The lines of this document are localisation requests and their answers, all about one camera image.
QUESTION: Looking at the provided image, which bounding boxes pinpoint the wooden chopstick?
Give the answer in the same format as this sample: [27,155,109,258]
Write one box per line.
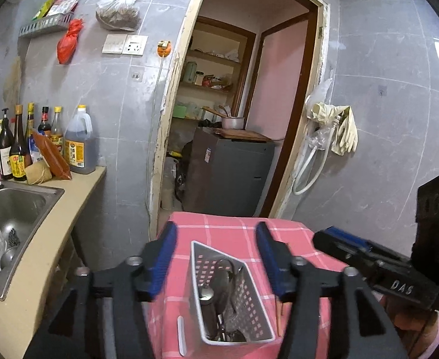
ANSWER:
[275,297,283,337]

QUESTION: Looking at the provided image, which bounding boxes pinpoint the person's right hand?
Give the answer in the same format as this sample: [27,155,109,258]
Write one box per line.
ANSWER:
[380,295,439,358]

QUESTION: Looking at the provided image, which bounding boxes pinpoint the white perforated utensil holder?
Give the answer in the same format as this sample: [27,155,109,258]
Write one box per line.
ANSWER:
[181,241,275,352]

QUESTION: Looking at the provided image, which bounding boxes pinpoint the stainless steel sink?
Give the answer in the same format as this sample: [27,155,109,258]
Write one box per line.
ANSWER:
[0,181,64,301]

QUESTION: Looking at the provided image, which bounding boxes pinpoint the pink checkered tablecloth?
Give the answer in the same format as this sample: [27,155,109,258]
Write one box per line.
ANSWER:
[147,212,345,358]

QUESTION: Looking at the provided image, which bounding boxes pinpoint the yellow rubber gloves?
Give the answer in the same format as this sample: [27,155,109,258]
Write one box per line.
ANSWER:
[310,102,359,156]

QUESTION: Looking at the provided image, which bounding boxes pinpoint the orange snack packet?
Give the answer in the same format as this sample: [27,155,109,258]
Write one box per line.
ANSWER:
[33,132,72,180]

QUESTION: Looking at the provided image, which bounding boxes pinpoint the dark soy sauce bottle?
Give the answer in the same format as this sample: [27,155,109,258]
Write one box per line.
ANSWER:
[10,105,31,181]

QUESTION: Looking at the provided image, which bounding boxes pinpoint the large oil jug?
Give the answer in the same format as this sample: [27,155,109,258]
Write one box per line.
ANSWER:
[65,105,97,174]

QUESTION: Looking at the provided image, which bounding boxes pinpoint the dark grey cabinet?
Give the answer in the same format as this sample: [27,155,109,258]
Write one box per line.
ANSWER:
[182,128,275,217]

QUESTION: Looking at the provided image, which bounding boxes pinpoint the wooden cutting board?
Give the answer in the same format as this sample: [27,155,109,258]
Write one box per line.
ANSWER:
[213,128,271,142]

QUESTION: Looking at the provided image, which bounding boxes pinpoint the metal pot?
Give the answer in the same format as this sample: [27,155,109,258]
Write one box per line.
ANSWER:
[221,117,244,130]

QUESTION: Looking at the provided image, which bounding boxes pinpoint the green box on shelf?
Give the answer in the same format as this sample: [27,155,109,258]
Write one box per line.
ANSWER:
[172,105,187,118]

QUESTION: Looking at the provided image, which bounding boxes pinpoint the red plastic bag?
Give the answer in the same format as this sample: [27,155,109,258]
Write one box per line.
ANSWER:
[56,19,83,65]

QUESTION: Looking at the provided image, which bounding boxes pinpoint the hanging clear bag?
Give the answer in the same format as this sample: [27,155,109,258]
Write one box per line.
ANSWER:
[95,0,141,32]

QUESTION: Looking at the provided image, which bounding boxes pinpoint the white hose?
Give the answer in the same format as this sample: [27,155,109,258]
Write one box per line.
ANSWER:
[291,119,336,196]

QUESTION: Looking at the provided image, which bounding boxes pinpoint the white wall socket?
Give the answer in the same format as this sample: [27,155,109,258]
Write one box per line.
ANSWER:
[102,34,148,56]

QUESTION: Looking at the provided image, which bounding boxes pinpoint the orange wall hook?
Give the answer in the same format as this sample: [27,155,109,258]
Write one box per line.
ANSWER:
[157,41,172,58]

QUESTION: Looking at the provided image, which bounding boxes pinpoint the grey wall shelf rack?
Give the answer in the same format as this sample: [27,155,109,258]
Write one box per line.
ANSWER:
[18,12,74,39]

